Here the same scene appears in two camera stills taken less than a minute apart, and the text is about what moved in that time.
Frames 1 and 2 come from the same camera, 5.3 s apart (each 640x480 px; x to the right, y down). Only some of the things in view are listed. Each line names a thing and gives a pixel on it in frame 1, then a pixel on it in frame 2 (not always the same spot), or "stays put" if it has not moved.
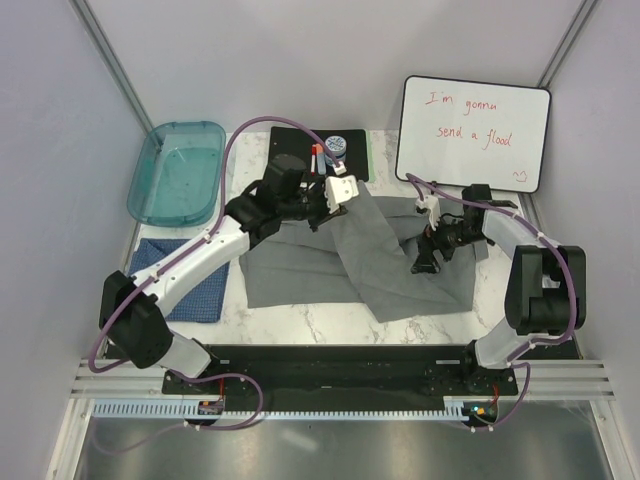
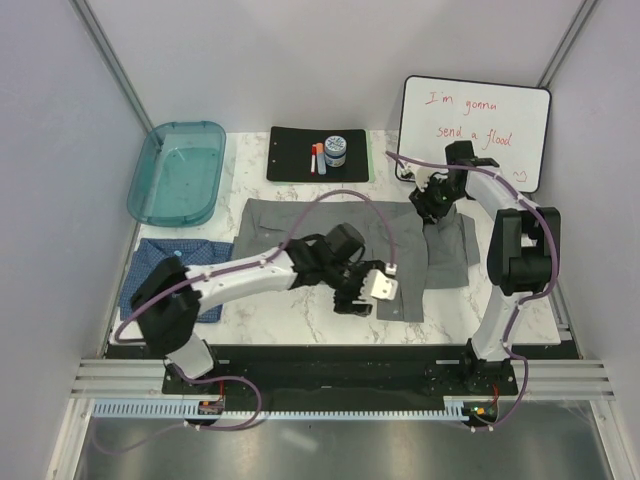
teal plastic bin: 177,174 stays put
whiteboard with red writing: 455,133 stays put
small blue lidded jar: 338,146 stays put
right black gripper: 429,241 → 425,207
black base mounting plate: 339,371 stays put
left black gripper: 325,215 → 343,302
